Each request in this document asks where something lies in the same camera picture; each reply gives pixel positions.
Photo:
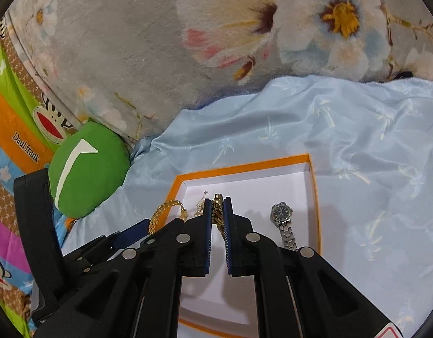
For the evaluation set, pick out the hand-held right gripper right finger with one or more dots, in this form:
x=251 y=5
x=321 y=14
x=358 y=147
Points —
x=227 y=239

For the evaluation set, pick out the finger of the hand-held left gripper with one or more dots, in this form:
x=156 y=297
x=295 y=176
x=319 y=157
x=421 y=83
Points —
x=133 y=231

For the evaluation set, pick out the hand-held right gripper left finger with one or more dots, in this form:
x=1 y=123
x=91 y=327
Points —
x=208 y=239

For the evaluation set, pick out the gold wristwatch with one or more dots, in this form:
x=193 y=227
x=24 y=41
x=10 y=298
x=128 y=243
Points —
x=218 y=214

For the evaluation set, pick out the orange cardboard box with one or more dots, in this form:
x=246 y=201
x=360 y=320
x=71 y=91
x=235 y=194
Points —
x=258 y=183

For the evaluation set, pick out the small gold earring pendant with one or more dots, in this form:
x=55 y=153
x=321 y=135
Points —
x=199 y=207

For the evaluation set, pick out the silver wristwatch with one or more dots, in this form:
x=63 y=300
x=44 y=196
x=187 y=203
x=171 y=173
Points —
x=280 y=213

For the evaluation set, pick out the green round cushion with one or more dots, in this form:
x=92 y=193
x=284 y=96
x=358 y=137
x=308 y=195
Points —
x=97 y=176

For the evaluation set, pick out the colourful cartoon monkey sheet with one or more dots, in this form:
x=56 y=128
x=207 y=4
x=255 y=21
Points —
x=12 y=119

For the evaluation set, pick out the light blue palm-print sheet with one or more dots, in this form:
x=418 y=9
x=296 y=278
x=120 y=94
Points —
x=360 y=148

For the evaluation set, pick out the grey floral blanket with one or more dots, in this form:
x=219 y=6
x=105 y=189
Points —
x=114 y=60

